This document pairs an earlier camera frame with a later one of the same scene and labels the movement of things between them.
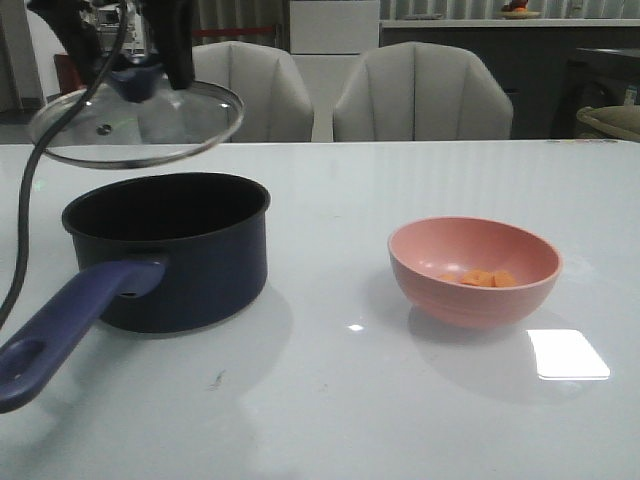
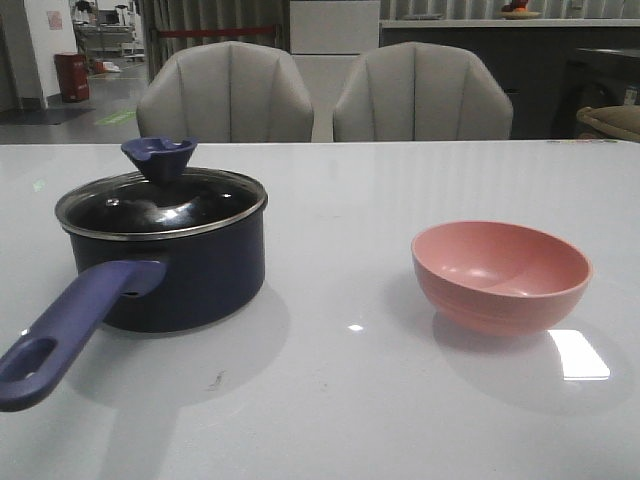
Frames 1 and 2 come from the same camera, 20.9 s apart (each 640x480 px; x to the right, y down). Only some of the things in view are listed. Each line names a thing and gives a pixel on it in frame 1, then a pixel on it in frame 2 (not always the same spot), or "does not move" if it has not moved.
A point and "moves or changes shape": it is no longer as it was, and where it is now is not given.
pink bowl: x=472 y=272 moves or changes shape
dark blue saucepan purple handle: x=158 y=253 does not move
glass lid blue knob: x=137 y=118 -> x=163 y=199
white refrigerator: x=327 y=40 does not move
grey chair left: x=276 y=106 does not move
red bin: x=69 y=77 does not move
